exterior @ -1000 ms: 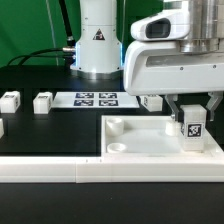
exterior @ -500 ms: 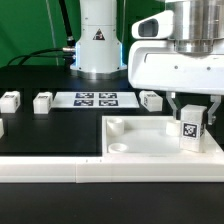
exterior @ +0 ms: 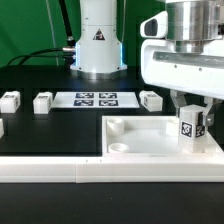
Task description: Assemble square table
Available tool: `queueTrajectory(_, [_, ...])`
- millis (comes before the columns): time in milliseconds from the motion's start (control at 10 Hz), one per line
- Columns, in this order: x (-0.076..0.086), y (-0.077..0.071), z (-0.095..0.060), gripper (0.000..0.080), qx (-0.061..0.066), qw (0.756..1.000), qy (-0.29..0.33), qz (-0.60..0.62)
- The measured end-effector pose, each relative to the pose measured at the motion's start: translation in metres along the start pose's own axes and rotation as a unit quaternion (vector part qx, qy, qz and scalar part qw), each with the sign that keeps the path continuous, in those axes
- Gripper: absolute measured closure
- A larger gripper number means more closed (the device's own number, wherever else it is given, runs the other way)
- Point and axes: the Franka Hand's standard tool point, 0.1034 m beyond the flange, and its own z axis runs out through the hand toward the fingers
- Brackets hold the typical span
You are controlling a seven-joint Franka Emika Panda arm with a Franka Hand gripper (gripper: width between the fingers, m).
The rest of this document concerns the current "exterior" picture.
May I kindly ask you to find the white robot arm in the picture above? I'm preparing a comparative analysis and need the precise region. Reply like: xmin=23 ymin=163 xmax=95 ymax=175
xmin=71 ymin=0 xmax=224 ymax=126

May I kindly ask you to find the white block at left edge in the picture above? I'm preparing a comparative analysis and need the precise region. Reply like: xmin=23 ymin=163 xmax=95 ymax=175
xmin=0 ymin=118 xmax=4 ymax=139

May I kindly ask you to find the white L-shaped obstacle fence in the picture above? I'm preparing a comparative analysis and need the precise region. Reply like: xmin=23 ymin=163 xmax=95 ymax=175
xmin=0 ymin=151 xmax=224 ymax=183

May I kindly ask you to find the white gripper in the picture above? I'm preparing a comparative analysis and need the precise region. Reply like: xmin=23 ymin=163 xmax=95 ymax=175
xmin=140 ymin=11 xmax=224 ymax=127

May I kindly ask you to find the white marker base plate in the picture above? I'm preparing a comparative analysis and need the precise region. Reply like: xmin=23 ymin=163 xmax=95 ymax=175
xmin=52 ymin=92 xmax=139 ymax=108

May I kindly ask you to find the white square table top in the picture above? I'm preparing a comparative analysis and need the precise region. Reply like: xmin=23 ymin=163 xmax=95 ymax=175
xmin=102 ymin=116 xmax=222 ymax=157

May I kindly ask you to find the black cable bundle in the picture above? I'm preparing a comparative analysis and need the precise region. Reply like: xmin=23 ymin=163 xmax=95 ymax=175
xmin=7 ymin=0 xmax=77 ymax=66

